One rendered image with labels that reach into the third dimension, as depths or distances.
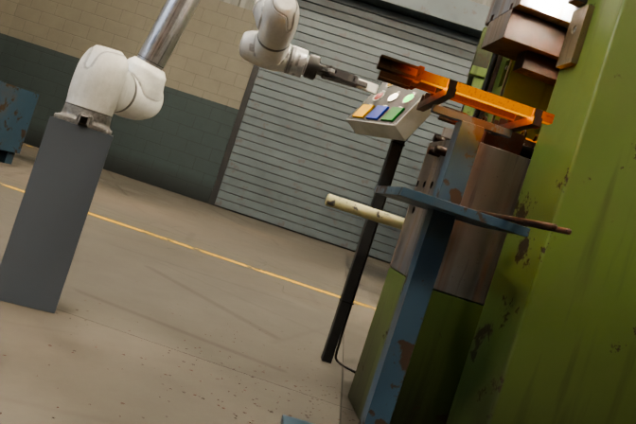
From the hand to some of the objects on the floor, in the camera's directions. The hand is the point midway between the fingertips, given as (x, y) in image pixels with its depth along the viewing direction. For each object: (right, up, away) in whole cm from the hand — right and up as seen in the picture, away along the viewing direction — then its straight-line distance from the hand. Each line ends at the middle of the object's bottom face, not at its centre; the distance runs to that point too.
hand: (366, 86), depth 214 cm
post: (-12, -102, +59) cm, 118 cm away
